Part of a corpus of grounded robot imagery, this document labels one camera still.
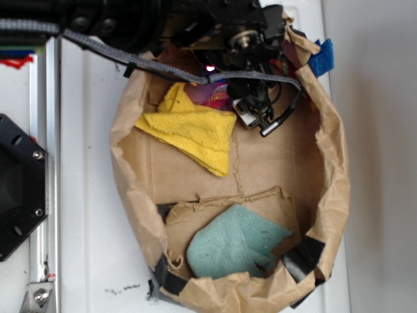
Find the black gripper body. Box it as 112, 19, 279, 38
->
162, 1, 287, 136

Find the multicolored twisted rope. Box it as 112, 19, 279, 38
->
201, 55, 313, 110

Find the yellow microfiber cloth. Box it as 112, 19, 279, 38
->
136, 83, 237, 177

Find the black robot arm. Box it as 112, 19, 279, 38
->
1, 1, 294, 136

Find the white plastic tray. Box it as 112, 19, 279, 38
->
60, 0, 351, 313

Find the metal corner bracket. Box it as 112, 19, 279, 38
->
19, 282, 54, 313

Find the brown paper bag bin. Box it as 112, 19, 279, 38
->
110, 12, 351, 312

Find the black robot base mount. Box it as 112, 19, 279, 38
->
1, 113, 47, 261

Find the aluminium extrusion rail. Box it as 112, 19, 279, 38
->
29, 38, 61, 312

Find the blue tape piece right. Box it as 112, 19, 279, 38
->
308, 38, 334, 78

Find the grey braided cable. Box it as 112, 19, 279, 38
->
0, 18, 302, 125

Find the teal microfiber cloth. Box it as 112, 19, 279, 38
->
186, 204, 293, 279

